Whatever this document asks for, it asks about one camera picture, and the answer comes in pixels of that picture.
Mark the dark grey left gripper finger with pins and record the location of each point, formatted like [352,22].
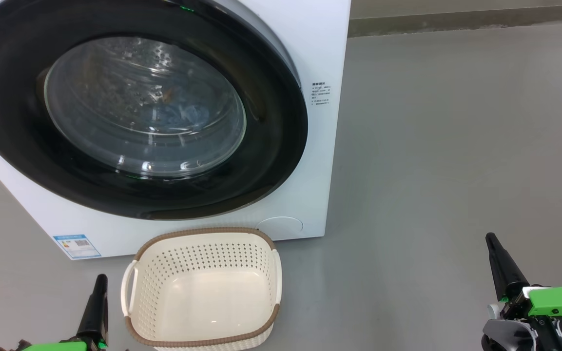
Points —
[96,317]

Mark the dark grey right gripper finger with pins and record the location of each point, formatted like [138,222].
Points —
[507,278]

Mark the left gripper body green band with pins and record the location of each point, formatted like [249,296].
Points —
[56,346]

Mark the blue garment with orange print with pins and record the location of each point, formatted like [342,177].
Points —
[190,114]

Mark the black round glass washer door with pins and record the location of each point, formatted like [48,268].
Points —
[271,146]

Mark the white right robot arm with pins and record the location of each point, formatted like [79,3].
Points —
[505,336]

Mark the cream perforated laundry basket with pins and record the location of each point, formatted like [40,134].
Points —
[203,302]

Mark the white front-load washing machine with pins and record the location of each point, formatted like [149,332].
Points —
[324,48]

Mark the blue energy label sticker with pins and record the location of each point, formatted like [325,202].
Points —
[77,246]

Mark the round white filter cover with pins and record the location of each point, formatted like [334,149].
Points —
[280,225]

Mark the printed text warning label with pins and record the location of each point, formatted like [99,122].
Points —
[320,93]

